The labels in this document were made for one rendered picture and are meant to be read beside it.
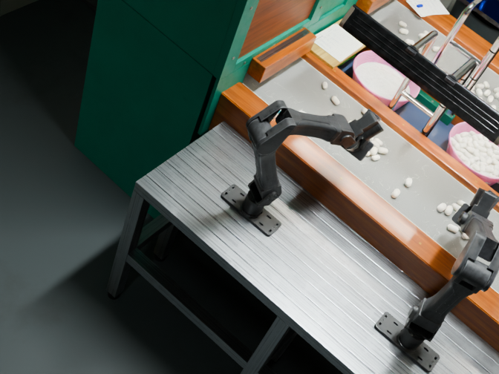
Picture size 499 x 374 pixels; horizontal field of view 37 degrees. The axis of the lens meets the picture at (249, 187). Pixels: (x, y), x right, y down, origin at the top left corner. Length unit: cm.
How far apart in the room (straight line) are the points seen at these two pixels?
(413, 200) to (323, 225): 32
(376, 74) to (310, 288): 99
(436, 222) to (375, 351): 51
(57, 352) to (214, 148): 89
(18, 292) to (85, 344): 31
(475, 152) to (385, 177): 43
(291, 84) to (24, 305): 121
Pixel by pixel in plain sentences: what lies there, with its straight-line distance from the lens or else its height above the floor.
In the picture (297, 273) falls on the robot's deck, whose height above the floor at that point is 67.
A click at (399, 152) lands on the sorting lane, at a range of 258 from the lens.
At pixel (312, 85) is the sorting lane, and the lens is 265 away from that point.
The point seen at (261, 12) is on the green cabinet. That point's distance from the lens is 234.
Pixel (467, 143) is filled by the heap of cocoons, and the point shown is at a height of 74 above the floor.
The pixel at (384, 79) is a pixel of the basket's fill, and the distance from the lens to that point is 283.
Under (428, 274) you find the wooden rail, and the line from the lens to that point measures 231.
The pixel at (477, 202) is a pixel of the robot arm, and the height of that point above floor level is 99.
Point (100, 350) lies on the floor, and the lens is 268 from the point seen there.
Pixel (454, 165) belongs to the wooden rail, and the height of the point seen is 77.
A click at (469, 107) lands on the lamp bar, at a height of 108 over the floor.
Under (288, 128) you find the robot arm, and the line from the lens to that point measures 191.
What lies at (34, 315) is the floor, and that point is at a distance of 272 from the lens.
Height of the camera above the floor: 240
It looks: 48 degrees down
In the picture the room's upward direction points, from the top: 25 degrees clockwise
